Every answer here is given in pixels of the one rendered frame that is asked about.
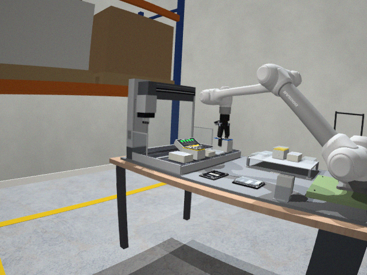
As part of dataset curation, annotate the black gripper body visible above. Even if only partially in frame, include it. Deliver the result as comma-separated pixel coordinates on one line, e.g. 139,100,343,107
220,114,230,127

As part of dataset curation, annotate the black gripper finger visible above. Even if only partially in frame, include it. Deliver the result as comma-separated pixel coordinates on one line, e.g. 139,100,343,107
224,123,230,138
217,123,226,146

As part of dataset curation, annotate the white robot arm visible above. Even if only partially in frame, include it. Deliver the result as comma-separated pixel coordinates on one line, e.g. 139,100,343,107
200,64,367,195

